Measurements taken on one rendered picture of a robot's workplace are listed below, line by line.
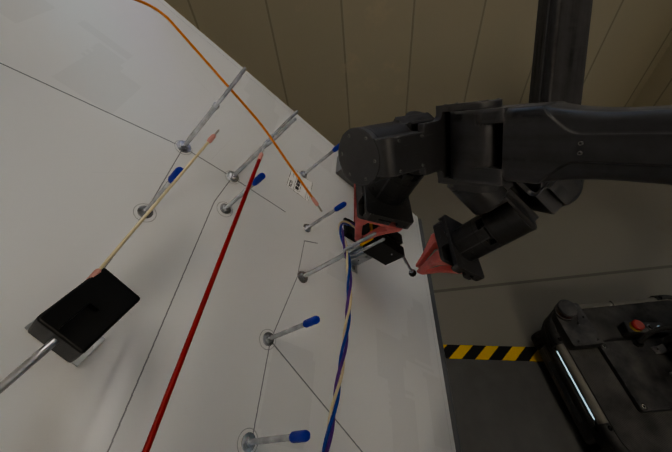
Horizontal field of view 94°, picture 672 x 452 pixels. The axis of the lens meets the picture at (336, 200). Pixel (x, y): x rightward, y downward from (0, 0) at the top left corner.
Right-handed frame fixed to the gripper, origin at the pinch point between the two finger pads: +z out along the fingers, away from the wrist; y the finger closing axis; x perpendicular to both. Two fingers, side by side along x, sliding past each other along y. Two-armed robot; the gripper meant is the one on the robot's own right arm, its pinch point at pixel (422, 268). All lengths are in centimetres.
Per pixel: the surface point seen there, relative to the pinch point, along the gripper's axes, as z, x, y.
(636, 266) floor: -4, 168, -56
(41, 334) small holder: -6, -45, 23
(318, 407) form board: 3.9, -18.5, 22.6
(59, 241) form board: -1, -48, 14
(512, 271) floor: 36, 120, -56
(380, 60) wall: 23, 29, -164
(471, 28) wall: -20, 61, -169
